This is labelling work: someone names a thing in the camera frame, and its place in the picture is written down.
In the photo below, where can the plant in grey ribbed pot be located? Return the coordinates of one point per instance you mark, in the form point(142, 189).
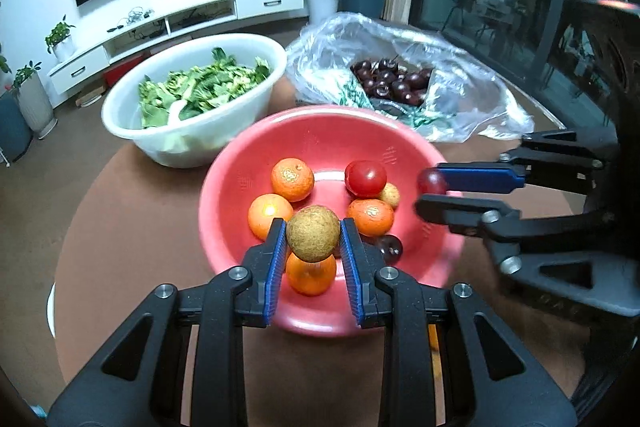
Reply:
point(35, 104)

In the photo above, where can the red tomato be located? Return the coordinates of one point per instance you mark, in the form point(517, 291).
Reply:
point(366, 178)

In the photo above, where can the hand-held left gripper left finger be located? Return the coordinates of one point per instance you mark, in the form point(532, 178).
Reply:
point(277, 277)

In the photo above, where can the orange tangerine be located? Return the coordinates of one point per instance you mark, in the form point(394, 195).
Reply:
point(270, 217)
point(370, 217)
point(311, 277)
point(292, 179)

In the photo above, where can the pile of dark cherries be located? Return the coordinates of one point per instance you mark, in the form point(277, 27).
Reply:
point(400, 87)

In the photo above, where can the red plastic colander basin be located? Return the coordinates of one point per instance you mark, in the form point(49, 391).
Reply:
point(320, 142)

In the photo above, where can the white plastic basin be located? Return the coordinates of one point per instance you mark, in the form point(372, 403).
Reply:
point(235, 117)

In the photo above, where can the clear plastic bag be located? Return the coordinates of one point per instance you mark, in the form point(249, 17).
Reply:
point(325, 52)

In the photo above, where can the tree plant dark blue pot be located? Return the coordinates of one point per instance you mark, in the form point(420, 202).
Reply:
point(12, 129)

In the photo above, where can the green leafy vegetables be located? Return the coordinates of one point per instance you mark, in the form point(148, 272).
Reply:
point(200, 87)

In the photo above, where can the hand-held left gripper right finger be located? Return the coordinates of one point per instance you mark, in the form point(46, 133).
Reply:
point(352, 277)

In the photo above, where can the small plant white pot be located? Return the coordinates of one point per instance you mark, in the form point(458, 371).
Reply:
point(62, 49)

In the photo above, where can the red box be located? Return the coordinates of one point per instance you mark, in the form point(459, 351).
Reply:
point(120, 74)

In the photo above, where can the white television cabinet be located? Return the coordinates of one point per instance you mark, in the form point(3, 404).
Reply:
point(270, 2)

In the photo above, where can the brown longan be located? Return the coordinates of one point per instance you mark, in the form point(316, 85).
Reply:
point(313, 232)
point(391, 197)

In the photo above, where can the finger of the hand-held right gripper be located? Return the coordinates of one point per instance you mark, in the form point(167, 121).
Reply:
point(480, 177)
point(460, 212)

